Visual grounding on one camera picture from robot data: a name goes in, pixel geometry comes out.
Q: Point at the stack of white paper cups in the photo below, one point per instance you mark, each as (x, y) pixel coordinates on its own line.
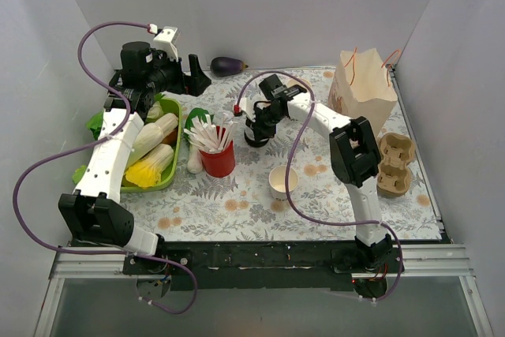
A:
(299, 100)

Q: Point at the brown paper takeout bag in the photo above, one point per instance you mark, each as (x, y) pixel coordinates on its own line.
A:
(362, 86)

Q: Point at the green plastic tray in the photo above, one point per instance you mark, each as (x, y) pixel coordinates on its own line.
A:
(169, 171)

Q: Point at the red straw holder cup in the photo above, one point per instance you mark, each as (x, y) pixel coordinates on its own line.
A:
(219, 165)

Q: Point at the black coffee cup lid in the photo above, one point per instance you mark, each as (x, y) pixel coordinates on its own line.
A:
(258, 137)

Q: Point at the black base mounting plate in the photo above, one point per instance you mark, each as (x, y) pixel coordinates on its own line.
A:
(264, 278)

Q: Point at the purple eggplant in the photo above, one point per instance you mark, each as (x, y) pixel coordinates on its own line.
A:
(226, 67)

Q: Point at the green lettuce leaf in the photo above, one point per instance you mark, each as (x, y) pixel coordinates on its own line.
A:
(94, 124)

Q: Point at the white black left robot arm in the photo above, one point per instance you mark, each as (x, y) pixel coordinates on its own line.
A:
(93, 212)

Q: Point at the napa cabbage upper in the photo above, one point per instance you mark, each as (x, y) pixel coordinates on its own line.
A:
(152, 135)

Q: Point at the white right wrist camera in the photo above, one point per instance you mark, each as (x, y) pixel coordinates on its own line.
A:
(246, 107)

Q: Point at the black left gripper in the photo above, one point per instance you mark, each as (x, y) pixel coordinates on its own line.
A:
(186, 79)

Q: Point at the white paper coffee cup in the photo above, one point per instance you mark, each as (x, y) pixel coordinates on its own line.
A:
(279, 180)

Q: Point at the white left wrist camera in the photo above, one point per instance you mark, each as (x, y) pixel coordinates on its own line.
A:
(165, 41)

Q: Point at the napa cabbage lower yellow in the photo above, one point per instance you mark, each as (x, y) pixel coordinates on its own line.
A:
(147, 172)

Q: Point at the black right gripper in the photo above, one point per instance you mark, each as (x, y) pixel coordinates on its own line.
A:
(256, 132)

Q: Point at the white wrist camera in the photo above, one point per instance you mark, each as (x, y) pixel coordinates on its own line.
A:
(165, 41)
(246, 107)

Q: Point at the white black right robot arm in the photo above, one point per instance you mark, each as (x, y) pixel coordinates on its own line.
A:
(355, 156)

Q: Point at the aluminium frame rail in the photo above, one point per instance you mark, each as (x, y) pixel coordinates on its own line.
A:
(410, 259)

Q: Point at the brown cardboard cup carrier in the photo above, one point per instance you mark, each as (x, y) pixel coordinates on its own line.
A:
(397, 153)

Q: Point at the floral patterned table mat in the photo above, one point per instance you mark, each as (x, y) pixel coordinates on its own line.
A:
(240, 207)

